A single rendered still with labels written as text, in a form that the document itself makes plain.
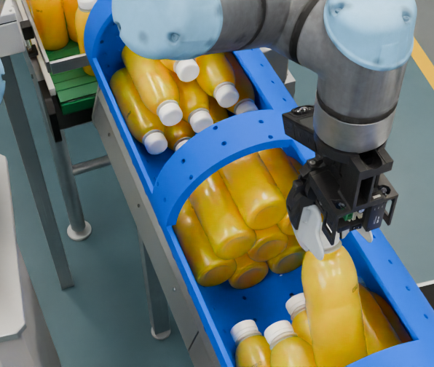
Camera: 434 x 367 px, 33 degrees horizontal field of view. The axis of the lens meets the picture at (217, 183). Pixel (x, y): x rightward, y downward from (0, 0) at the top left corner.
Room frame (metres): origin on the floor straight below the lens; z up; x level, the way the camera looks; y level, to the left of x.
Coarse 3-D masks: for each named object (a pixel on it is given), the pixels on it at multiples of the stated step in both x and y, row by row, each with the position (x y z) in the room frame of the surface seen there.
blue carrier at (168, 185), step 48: (96, 48) 1.03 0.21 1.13; (288, 96) 0.85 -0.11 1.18; (192, 144) 0.72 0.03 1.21; (240, 144) 0.71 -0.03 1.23; (288, 144) 0.72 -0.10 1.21; (384, 240) 0.58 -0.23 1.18; (192, 288) 0.55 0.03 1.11; (288, 288) 0.64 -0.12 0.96; (384, 288) 0.48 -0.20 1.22; (432, 336) 0.42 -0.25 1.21
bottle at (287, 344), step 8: (280, 336) 0.47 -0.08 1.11; (288, 336) 0.47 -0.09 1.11; (296, 336) 0.47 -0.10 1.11; (272, 344) 0.46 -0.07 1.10; (280, 344) 0.46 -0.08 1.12; (288, 344) 0.45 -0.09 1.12; (296, 344) 0.45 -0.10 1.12; (304, 344) 0.45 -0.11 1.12; (272, 352) 0.45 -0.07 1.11; (280, 352) 0.44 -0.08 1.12; (288, 352) 0.44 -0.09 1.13; (296, 352) 0.44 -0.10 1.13; (304, 352) 0.44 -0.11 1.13; (312, 352) 0.44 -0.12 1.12; (272, 360) 0.44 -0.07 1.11; (280, 360) 0.43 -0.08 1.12; (288, 360) 0.43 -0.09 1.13; (296, 360) 0.43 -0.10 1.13; (304, 360) 0.43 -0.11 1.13; (312, 360) 0.43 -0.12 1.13
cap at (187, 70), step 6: (186, 60) 0.96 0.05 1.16; (192, 60) 0.97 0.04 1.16; (180, 66) 0.95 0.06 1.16; (186, 66) 0.95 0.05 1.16; (192, 66) 0.95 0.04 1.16; (198, 66) 0.96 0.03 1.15; (180, 72) 0.95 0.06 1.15; (186, 72) 0.95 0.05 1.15; (192, 72) 0.95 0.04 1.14; (198, 72) 0.96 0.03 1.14; (180, 78) 0.95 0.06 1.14; (186, 78) 0.95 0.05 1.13; (192, 78) 0.95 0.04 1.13
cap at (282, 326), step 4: (280, 320) 0.49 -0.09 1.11; (284, 320) 0.50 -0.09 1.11; (272, 324) 0.49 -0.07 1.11; (276, 324) 0.49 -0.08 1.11; (280, 324) 0.49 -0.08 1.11; (284, 324) 0.49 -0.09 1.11; (288, 324) 0.49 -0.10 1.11; (268, 328) 0.49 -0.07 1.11; (272, 328) 0.48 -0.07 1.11; (276, 328) 0.48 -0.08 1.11; (280, 328) 0.48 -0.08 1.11; (284, 328) 0.48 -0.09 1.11; (288, 328) 0.48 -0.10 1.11; (292, 328) 0.49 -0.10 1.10; (264, 332) 0.48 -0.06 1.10; (268, 332) 0.48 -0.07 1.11; (272, 332) 0.48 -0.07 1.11; (276, 332) 0.48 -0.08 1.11; (280, 332) 0.48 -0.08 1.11; (284, 332) 0.48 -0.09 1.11; (268, 336) 0.48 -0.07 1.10; (272, 336) 0.47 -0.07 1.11; (268, 340) 0.47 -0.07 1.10
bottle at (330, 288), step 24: (312, 264) 0.49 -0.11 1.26; (336, 264) 0.48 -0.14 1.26; (312, 288) 0.47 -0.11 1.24; (336, 288) 0.46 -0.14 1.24; (312, 312) 0.46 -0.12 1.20; (336, 312) 0.45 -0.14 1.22; (360, 312) 0.46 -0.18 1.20; (312, 336) 0.44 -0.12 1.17; (336, 336) 0.43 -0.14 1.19; (360, 336) 0.44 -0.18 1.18; (336, 360) 0.41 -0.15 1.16
